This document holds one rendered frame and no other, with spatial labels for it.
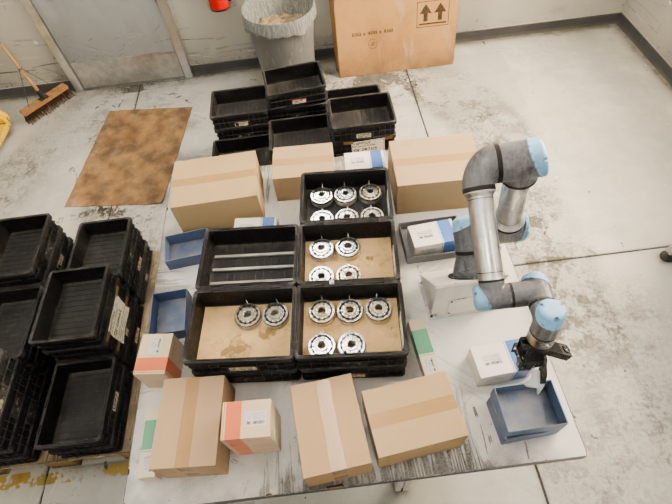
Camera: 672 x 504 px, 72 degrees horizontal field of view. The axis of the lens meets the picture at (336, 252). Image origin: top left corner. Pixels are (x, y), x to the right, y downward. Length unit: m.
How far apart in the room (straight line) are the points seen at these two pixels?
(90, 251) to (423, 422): 2.11
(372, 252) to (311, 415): 0.72
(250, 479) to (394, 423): 0.54
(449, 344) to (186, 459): 1.04
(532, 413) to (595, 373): 1.08
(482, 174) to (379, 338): 0.72
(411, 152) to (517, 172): 0.91
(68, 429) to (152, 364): 0.86
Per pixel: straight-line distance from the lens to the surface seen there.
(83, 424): 2.61
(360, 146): 2.99
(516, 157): 1.42
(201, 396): 1.75
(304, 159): 2.31
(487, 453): 1.81
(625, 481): 2.72
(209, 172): 2.31
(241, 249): 2.05
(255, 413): 1.61
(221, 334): 1.86
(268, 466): 1.79
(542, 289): 1.43
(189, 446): 1.71
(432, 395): 1.66
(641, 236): 3.46
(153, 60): 4.68
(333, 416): 1.63
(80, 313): 2.62
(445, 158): 2.24
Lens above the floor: 2.43
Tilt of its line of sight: 55 degrees down
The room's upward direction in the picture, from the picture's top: 7 degrees counter-clockwise
